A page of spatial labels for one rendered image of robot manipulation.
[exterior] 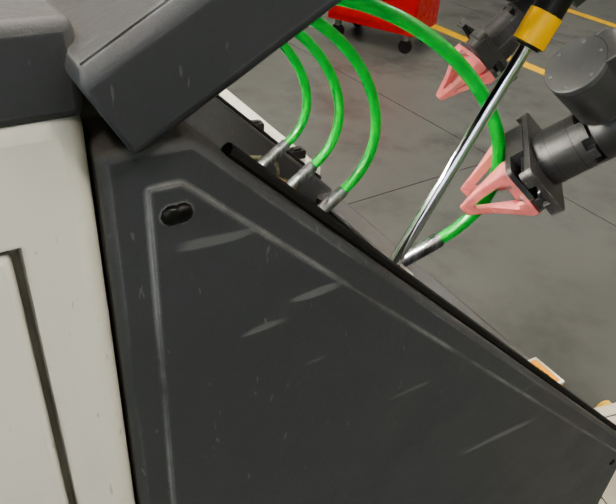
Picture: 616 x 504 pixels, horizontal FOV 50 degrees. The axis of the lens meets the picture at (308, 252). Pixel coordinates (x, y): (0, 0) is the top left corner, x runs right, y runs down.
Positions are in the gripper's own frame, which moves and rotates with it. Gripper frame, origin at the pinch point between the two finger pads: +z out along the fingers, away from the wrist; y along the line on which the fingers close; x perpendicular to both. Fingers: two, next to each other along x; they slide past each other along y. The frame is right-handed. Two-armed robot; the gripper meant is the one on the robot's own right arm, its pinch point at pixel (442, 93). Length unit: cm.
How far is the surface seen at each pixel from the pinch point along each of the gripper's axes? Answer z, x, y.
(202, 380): 23, 59, 40
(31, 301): 23, 60, 50
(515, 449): 20, 51, 3
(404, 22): 1.2, 27.2, 28.5
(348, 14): -22, -383, -168
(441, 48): 0.2, 27.8, 24.1
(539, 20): -1, 51, 36
